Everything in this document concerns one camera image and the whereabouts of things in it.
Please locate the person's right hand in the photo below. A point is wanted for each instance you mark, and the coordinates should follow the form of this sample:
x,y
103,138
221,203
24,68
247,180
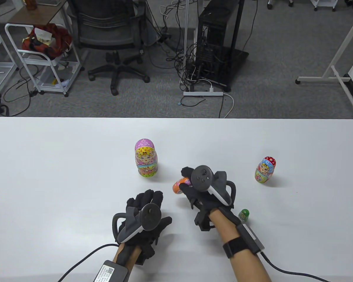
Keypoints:
x,y
200,205

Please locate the person's left hand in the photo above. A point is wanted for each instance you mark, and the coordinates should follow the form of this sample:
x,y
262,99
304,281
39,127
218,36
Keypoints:
x,y
148,198

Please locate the orange Russian doll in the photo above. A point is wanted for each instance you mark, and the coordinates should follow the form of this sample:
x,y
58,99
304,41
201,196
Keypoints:
x,y
178,188

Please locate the large purple-scarf Russian doll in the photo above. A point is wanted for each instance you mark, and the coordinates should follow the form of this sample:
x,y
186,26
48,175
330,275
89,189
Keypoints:
x,y
146,158

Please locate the small green Russian doll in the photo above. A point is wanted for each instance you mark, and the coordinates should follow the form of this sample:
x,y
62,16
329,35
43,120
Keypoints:
x,y
244,216

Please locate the red-blue scarf Russian doll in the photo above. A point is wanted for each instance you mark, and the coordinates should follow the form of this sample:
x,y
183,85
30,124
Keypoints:
x,y
264,171

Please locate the person's left forearm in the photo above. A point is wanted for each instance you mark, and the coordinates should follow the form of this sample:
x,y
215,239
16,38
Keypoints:
x,y
118,255

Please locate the person's right forearm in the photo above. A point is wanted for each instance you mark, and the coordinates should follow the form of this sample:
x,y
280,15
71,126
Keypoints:
x,y
247,267

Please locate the black grey tracking controller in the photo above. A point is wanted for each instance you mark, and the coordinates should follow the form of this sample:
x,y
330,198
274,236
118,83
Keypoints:
x,y
203,178
150,217

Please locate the white power strip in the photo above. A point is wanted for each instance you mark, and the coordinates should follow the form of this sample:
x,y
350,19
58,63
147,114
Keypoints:
x,y
203,93

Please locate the black stand base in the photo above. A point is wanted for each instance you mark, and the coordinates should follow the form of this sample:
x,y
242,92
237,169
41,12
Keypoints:
x,y
239,58

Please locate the black computer tower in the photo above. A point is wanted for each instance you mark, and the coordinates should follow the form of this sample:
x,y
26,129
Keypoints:
x,y
214,35

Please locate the black office chair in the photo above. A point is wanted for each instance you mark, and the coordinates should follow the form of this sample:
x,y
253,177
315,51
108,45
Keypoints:
x,y
106,32

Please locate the white pole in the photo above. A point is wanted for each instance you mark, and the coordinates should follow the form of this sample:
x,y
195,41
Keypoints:
x,y
187,29

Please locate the white metal cart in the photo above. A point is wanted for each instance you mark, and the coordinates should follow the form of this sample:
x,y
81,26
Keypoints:
x,y
44,57

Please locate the red patterned bag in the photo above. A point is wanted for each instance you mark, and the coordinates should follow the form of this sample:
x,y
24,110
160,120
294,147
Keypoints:
x,y
60,38

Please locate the white crumpled paper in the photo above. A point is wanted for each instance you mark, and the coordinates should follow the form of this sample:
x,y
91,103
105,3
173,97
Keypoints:
x,y
43,34

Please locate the white whiteboard stand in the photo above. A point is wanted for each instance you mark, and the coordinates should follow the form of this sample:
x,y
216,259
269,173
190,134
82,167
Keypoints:
x,y
341,48

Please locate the wooden side table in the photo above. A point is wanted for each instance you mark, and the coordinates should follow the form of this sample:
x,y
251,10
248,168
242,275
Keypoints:
x,y
38,14

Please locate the black chair caster base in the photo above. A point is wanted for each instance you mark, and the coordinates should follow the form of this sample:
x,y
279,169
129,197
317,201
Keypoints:
x,y
279,3

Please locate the brown jar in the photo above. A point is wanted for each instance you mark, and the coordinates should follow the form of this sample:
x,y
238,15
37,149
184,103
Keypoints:
x,y
31,4

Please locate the white cart casters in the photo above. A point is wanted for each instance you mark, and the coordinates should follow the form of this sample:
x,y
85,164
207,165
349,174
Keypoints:
x,y
323,3

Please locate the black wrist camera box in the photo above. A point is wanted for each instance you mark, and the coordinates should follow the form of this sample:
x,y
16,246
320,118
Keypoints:
x,y
108,271
253,239

